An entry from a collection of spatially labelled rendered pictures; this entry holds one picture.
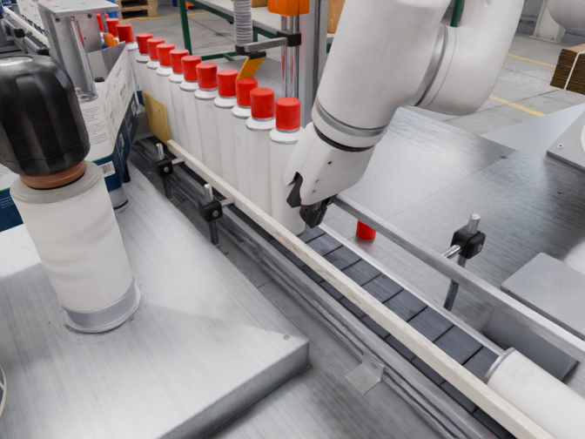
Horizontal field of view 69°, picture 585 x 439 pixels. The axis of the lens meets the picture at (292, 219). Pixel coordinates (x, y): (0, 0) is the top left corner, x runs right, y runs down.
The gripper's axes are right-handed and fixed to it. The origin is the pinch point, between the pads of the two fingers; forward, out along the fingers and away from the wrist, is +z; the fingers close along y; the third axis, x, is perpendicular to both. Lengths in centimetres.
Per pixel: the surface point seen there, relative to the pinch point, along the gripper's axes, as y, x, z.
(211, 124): 2.1, -24.3, 3.5
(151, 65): 2.3, -46.3, 6.5
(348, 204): -3.1, 2.9, -3.0
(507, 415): 4.1, 31.3, -8.4
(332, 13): -126, -124, 53
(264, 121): 1.3, -12.2, -6.6
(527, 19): -573, -207, 162
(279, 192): 2.5, -4.8, 0.0
